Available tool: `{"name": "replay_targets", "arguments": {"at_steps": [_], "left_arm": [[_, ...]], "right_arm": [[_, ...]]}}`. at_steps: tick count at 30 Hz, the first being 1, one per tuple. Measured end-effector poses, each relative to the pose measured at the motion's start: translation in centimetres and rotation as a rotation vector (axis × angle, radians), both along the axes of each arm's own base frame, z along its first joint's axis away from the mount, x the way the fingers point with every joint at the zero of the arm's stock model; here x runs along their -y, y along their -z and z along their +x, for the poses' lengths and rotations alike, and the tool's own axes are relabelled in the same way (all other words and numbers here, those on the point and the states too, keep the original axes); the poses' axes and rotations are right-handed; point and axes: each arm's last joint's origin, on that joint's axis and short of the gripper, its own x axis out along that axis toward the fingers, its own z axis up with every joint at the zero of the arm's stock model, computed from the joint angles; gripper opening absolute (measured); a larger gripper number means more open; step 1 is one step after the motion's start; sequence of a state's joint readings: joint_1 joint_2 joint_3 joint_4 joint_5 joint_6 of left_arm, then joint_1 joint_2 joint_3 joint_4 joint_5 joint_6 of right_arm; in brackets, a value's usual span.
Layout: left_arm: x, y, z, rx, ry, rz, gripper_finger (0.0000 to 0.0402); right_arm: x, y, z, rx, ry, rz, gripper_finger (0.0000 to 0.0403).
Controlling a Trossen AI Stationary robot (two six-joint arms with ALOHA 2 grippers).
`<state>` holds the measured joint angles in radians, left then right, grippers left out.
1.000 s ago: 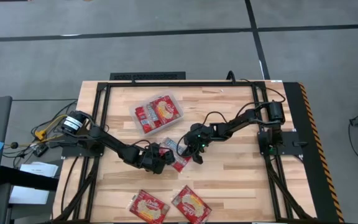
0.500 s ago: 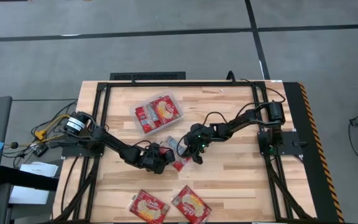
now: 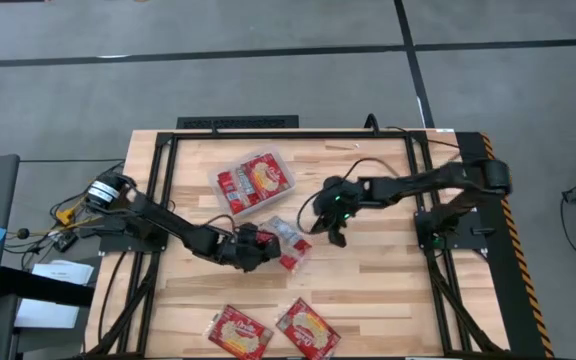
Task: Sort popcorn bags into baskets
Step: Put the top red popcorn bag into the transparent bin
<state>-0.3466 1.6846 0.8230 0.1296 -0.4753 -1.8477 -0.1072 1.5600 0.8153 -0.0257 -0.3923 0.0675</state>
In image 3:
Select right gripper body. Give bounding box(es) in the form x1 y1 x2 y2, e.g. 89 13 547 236
312 175 370 226

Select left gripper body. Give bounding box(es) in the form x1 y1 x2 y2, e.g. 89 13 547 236
216 223 272 274

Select red popcorn bag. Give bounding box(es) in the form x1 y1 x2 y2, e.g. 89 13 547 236
206 304 276 360
257 215 315 274
274 296 343 360
244 153 292 202
215 166 257 217

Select clear plastic bin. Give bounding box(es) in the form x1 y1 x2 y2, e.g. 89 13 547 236
206 145 298 220

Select black ribbed bar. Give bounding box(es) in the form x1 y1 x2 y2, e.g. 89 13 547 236
175 114 301 131

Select small black electronics box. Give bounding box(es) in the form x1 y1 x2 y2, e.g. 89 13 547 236
51 230 80 254

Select black panel with hazard stripe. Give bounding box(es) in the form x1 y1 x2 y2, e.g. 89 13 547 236
455 130 557 360

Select white paper sheets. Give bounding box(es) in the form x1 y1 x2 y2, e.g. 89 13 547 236
13 259 95 330

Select black flat bar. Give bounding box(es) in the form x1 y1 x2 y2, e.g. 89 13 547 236
0 266 95 308

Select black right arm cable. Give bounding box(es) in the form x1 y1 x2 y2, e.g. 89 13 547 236
295 156 400 236

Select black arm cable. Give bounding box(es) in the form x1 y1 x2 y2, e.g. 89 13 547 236
295 156 400 236
202 213 239 236

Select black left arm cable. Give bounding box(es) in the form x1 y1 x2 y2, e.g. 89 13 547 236
202 213 239 236

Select black aluminium rig frame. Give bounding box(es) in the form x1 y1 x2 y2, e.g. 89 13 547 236
85 128 512 360

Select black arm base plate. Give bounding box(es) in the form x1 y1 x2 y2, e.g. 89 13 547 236
413 208 490 252
98 225 170 254

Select black table side cable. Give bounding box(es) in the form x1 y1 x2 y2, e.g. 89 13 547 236
96 249 128 347

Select yellow cable connector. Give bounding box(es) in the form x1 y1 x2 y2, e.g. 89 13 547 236
54 201 83 227

